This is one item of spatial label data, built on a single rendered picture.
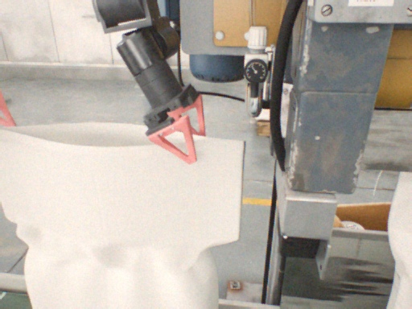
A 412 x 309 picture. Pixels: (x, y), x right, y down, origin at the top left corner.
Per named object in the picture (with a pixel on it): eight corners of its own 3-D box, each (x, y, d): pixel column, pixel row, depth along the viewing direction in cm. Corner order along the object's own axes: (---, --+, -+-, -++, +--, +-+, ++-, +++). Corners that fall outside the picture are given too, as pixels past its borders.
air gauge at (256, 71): (243, 84, 51) (244, 59, 49) (243, 81, 52) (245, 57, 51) (266, 84, 50) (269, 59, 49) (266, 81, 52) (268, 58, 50)
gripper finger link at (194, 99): (220, 127, 60) (195, 82, 58) (216, 142, 54) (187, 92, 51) (189, 142, 63) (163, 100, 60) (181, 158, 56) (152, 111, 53)
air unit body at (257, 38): (241, 127, 54) (245, 27, 48) (241, 118, 58) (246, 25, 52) (268, 129, 54) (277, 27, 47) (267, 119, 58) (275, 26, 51)
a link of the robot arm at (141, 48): (105, 44, 48) (133, 25, 45) (127, 36, 53) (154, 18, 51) (130, 86, 50) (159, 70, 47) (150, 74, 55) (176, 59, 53)
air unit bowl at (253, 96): (243, 118, 55) (245, 82, 52) (244, 113, 58) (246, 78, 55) (261, 119, 54) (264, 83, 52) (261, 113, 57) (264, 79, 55)
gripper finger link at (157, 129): (216, 142, 54) (187, 92, 51) (210, 160, 48) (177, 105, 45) (181, 158, 56) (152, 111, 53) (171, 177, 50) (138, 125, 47)
